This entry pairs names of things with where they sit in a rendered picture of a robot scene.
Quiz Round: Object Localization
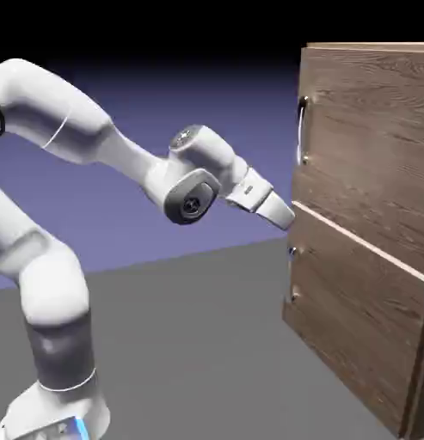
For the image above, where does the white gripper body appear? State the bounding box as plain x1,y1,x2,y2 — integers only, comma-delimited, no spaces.
255,191,297,231

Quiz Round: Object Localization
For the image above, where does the wooden cabinet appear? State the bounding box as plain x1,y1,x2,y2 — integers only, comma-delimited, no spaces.
281,41,424,440

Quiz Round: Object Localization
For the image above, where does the wooden cabinet door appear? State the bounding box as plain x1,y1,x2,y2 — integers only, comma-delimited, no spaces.
281,205,424,439
291,46,424,285

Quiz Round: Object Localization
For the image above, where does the curved metal handle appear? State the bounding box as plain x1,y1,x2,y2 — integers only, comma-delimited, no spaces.
296,95,310,166
286,246,300,304

